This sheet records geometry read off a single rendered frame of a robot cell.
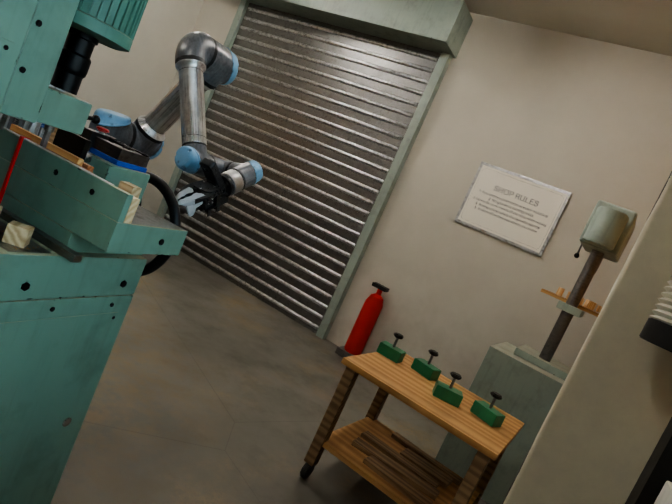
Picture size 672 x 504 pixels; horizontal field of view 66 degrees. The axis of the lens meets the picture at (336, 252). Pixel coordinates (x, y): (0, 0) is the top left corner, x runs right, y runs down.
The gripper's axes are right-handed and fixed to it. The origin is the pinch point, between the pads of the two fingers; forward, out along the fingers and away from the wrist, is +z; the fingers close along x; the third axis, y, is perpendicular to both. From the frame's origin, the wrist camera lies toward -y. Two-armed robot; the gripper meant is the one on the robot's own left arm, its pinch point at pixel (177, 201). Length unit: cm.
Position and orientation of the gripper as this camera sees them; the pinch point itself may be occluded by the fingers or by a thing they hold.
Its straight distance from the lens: 150.4
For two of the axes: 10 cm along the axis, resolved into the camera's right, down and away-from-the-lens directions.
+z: -5.0, 4.2, -7.6
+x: -8.5, -4.2, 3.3
